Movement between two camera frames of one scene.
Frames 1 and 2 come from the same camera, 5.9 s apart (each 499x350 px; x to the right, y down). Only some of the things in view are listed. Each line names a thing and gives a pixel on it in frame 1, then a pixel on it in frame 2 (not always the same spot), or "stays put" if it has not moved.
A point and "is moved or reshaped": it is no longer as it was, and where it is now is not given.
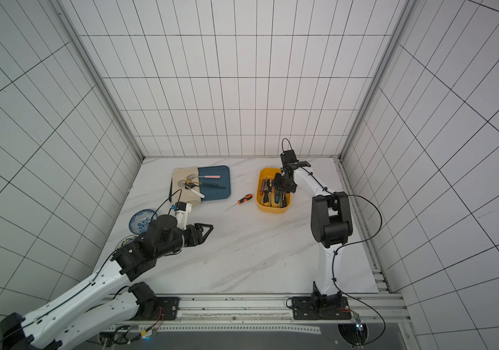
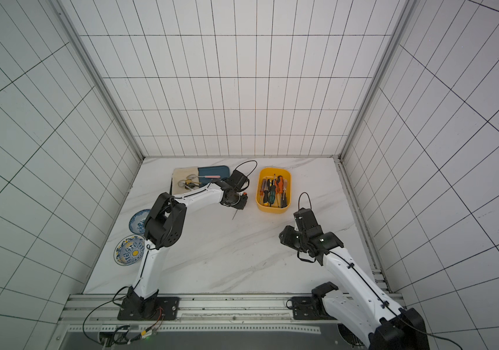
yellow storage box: (270, 173) stays put
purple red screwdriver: (262, 191) stays put
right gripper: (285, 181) → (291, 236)
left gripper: (196, 237) → (241, 205)
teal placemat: (215, 193) stays put
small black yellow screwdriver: (270, 189) stays put
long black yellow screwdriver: (266, 192) stays put
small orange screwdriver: (246, 199) is moved or reshaped
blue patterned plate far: (139, 222) stays put
